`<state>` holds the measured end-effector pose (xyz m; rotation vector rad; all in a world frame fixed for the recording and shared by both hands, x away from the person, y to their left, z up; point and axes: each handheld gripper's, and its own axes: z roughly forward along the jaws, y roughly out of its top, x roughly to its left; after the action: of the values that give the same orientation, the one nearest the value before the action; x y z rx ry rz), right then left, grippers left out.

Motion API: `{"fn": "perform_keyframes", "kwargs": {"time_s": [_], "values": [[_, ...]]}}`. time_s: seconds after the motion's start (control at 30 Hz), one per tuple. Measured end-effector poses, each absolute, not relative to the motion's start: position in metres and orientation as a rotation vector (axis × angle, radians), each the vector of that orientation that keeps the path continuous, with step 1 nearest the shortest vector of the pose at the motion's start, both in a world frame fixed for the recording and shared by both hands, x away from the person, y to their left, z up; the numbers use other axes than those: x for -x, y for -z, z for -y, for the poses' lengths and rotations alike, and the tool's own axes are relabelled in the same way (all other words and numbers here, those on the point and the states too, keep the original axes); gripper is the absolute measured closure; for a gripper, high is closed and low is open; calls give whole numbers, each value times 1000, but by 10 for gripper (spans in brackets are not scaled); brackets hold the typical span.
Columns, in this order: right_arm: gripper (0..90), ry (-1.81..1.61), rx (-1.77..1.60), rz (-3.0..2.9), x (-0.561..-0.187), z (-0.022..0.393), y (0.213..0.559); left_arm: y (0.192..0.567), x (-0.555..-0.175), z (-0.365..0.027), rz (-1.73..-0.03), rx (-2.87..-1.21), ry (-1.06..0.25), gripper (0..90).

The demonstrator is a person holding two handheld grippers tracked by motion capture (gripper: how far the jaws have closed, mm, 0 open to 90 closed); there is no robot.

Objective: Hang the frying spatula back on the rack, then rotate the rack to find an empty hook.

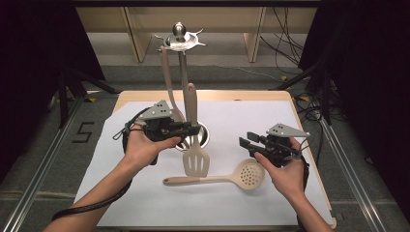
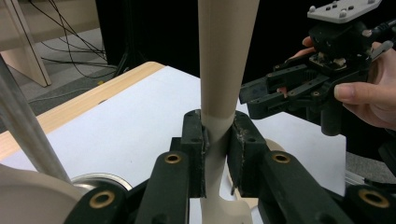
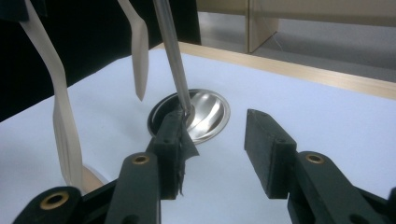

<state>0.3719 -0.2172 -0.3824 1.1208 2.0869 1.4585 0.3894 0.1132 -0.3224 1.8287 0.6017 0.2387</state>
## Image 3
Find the black curtain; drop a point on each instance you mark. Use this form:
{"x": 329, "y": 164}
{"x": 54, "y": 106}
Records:
{"x": 93, "y": 46}

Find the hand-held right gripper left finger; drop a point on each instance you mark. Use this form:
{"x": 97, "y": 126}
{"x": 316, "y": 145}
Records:
{"x": 140, "y": 186}

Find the stainless steel utensil rack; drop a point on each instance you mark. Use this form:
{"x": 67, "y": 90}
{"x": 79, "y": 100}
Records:
{"x": 205, "y": 115}

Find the light wooden shelf unit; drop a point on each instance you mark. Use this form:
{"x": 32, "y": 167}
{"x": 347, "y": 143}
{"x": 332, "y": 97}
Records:
{"x": 261, "y": 31}

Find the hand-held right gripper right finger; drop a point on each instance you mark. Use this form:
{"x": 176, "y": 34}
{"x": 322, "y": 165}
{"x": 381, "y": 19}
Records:
{"x": 271, "y": 155}

